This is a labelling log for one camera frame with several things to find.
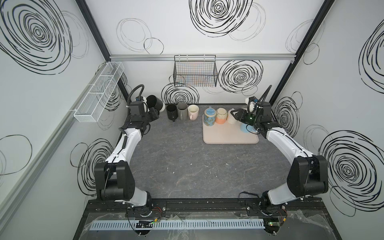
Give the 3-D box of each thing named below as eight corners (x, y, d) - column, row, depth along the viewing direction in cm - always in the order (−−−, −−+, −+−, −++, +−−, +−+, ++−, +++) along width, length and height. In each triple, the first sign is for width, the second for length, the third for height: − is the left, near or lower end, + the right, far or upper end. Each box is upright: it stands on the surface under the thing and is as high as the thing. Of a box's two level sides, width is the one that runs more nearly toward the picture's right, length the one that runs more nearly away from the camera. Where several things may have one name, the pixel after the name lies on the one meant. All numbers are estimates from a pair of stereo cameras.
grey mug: (177, 122, 110) (176, 113, 102) (178, 112, 117) (177, 102, 109) (187, 122, 110) (186, 113, 102) (187, 112, 117) (187, 102, 109)
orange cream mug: (215, 124, 109) (217, 116, 102) (214, 116, 115) (215, 107, 108) (226, 124, 109) (228, 116, 102) (224, 116, 115) (226, 107, 108)
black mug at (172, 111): (167, 122, 111) (165, 113, 103) (168, 113, 116) (166, 104, 109) (177, 122, 111) (176, 113, 103) (178, 113, 116) (176, 104, 109)
